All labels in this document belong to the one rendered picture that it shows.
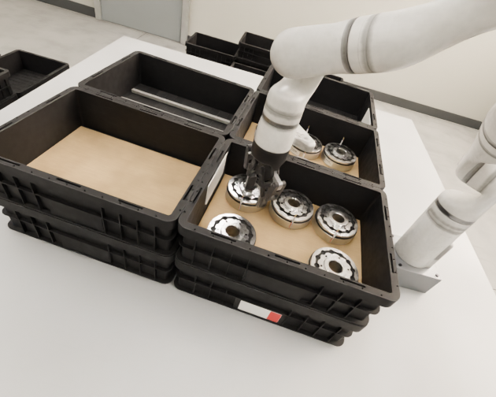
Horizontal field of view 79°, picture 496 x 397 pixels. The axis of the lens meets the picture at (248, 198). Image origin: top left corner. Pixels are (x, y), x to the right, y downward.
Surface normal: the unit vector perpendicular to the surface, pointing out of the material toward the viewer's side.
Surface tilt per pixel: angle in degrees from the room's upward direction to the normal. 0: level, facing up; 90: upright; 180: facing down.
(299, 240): 0
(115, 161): 0
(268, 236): 0
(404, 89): 90
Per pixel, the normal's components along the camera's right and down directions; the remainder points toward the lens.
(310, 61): -0.46, 0.56
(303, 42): -0.47, 0.29
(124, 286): 0.21, -0.69
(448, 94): -0.16, 0.67
